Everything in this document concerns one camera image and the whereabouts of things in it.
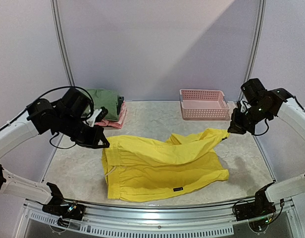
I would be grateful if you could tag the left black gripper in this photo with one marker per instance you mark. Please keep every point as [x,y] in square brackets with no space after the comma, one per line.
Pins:
[92,142]

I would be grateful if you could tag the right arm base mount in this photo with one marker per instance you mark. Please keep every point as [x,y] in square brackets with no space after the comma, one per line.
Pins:
[260,213]

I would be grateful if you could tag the yellow garment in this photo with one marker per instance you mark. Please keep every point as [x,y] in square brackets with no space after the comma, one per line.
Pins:
[139,169]

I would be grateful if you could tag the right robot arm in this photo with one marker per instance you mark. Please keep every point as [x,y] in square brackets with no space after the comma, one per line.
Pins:
[263,105]

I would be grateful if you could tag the right aluminium frame post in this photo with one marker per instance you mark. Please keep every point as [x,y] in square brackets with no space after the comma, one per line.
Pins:
[256,39]

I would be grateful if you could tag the folded navy graphic shirt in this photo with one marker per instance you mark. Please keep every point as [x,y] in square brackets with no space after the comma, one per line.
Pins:
[120,101]

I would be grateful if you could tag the left aluminium frame post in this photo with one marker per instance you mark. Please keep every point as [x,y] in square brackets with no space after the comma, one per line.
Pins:
[61,42]

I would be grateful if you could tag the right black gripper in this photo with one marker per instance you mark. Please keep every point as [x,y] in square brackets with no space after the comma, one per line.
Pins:
[240,121]

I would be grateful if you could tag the aluminium front rail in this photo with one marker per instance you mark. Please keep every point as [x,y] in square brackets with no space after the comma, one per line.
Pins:
[202,214]

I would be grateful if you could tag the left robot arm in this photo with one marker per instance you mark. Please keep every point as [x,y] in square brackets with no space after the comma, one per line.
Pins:
[72,115]

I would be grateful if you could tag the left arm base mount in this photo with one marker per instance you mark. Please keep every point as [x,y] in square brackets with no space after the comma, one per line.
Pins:
[65,210]

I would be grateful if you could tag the green tank top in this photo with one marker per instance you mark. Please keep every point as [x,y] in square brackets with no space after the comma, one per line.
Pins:
[108,99]

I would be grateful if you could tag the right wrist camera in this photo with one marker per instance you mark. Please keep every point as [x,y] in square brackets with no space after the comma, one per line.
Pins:
[243,106]

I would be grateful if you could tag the pink plastic basket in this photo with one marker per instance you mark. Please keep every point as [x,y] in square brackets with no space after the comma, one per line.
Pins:
[200,104]

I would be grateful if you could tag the aluminium frame post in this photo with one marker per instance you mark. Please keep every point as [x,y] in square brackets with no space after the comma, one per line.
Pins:
[61,42]
[256,39]

